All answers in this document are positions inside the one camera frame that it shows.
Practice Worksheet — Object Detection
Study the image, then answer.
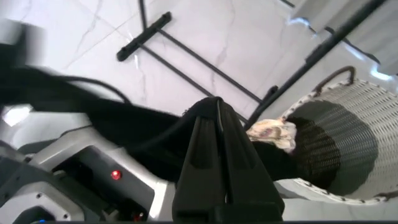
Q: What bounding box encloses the white curtain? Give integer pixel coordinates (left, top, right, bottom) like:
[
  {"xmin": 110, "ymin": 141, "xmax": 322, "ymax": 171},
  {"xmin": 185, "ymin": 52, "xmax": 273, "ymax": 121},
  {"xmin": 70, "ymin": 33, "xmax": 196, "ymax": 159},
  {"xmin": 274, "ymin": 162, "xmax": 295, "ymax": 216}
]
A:
[{"xmin": 289, "ymin": 0, "xmax": 398, "ymax": 77}]

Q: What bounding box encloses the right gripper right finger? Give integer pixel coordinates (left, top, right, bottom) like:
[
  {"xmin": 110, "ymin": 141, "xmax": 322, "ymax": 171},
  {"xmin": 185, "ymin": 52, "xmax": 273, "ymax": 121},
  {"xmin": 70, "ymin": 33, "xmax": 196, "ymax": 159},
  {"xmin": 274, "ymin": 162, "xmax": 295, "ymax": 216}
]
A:
[{"xmin": 220, "ymin": 101, "xmax": 285, "ymax": 222}]

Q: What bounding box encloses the white laundry basket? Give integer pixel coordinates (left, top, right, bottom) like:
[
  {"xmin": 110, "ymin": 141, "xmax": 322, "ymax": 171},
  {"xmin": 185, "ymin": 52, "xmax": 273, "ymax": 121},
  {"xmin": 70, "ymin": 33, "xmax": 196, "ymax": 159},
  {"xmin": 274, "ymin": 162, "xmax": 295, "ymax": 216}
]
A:
[{"xmin": 273, "ymin": 65, "xmax": 398, "ymax": 206}]

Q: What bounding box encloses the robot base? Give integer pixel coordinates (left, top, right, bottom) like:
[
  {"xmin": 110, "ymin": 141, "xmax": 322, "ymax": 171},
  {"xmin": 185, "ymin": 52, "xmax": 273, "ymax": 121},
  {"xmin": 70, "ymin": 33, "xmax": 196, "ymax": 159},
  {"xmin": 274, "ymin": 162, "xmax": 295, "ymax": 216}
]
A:
[{"xmin": 0, "ymin": 113, "xmax": 177, "ymax": 223}]

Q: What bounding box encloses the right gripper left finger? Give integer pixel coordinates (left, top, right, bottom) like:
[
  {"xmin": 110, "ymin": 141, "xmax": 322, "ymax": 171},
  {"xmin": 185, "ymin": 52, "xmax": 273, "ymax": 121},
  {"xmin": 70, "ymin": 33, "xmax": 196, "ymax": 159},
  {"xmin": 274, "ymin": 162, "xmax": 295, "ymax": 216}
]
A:
[{"xmin": 172, "ymin": 115, "xmax": 226, "ymax": 222}]

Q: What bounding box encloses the black T-shirt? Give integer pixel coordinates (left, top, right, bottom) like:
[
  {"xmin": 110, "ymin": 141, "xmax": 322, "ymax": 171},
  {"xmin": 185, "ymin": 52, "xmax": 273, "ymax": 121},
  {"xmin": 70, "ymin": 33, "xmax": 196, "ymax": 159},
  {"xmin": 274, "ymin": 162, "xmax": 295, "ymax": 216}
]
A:
[{"xmin": 86, "ymin": 96, "xmax": 298, "ymax": 187}]

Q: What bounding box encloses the black clothes rack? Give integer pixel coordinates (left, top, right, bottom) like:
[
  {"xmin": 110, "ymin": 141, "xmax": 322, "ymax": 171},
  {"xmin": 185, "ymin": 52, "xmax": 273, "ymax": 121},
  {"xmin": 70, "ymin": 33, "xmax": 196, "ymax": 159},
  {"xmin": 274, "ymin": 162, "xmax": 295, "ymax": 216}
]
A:
[{"xmin": 116, "ymin": 0, "xmax": 388, "ymax": 130}]

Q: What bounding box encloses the black cable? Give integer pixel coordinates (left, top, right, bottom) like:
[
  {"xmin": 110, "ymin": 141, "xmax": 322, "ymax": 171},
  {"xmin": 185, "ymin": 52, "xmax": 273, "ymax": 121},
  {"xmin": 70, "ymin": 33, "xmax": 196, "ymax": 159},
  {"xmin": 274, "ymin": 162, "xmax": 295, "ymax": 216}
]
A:
[{"xmin": 60, "ymin": 75, "xmax": 133, "ymax": 105}]

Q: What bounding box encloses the cream printed garment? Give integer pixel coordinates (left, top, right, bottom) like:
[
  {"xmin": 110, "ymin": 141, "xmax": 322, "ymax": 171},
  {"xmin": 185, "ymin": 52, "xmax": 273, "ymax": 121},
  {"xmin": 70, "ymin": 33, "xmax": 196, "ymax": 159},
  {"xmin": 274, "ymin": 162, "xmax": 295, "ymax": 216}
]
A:
[{"xmin": 246, "ymin": 118, "xmax": 298, "ymax": 154}]

